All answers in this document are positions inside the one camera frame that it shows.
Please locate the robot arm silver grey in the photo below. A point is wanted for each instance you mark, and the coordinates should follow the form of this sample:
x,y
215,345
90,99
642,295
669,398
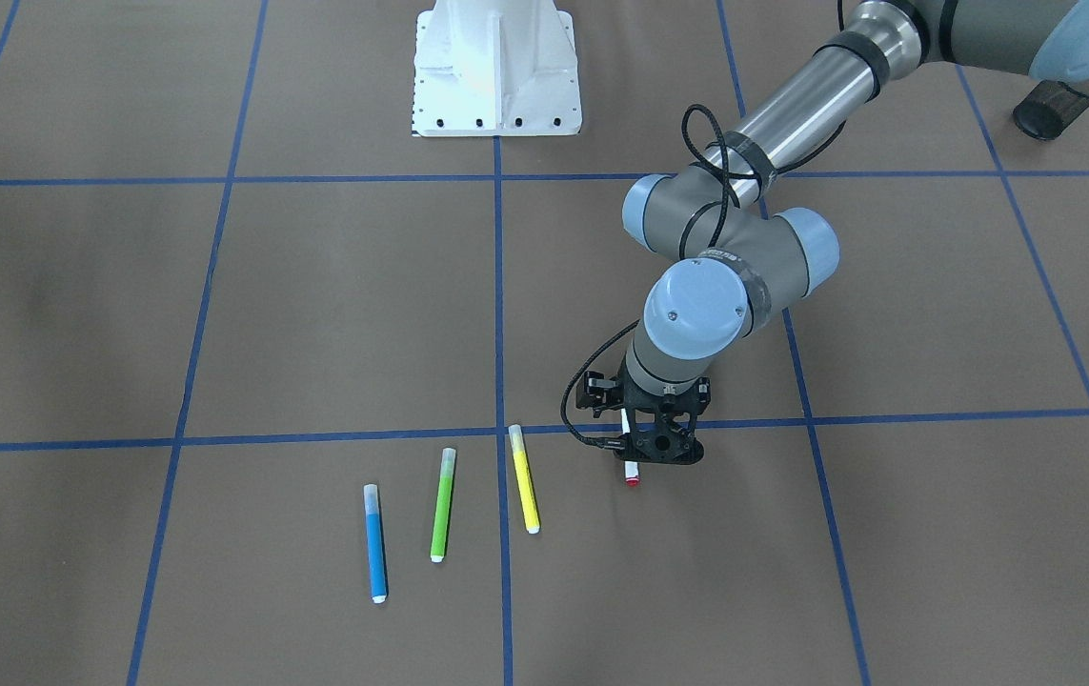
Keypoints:
x,y
732,271

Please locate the yellow marker pen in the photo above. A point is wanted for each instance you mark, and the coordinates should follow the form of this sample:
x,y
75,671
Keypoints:
x,y
524,480

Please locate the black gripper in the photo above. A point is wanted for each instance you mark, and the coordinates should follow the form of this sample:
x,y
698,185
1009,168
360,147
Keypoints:
x,y
598,393

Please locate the green marker pen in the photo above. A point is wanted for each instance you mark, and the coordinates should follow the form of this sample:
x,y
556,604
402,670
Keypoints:
x,y
443,505

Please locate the blue marker pen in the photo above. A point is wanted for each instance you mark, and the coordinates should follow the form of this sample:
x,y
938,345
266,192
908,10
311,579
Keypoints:
x,y
376,548

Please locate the black mesh cup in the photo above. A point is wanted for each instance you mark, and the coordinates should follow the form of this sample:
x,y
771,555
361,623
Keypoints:
x,y
1051,108

